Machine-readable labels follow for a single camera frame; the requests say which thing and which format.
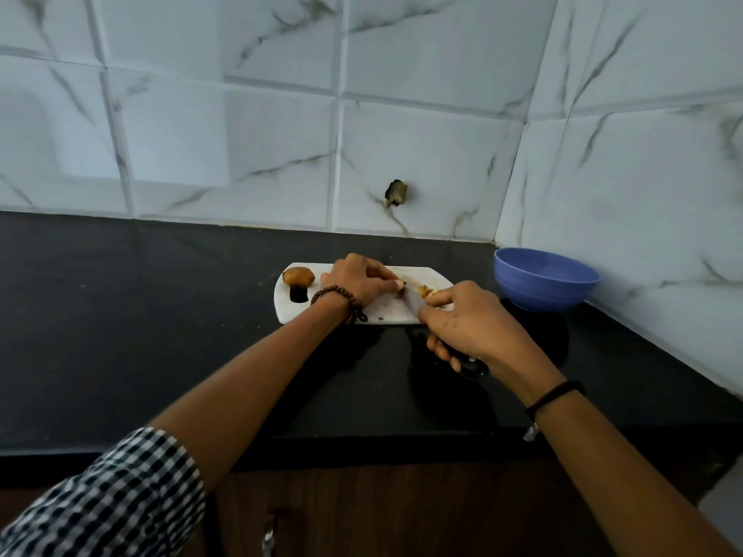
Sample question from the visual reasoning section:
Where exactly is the person's right hand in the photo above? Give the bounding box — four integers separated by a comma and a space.
417, 281, 567, 405

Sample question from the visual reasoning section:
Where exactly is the person's left hand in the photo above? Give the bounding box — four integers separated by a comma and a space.
320, 253, 407, 311

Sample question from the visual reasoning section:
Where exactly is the white cutting board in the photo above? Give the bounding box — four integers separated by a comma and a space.
273, 262, 455, 326

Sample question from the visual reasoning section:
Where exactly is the steel kitchen knife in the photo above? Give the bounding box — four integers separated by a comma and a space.
403, 283, 490, 381

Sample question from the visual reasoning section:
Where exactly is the blue plastic bowl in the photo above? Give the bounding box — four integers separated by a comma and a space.
494, 247, 602, 313

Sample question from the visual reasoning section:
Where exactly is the person's right forearm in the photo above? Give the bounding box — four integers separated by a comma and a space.
531, 394, 741, 557

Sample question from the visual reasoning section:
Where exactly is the person's left forearm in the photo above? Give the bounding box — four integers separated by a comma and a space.
148, 298, 352, 494

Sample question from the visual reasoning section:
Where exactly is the black wristband with charm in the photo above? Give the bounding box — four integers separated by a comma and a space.
523, 381, 586, 443

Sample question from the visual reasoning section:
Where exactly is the black white checkered shirt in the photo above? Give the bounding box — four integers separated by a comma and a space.
0, 427, 207, 557

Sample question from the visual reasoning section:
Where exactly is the brown bead bracelet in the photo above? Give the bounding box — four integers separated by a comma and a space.
310, 285, 369, 325

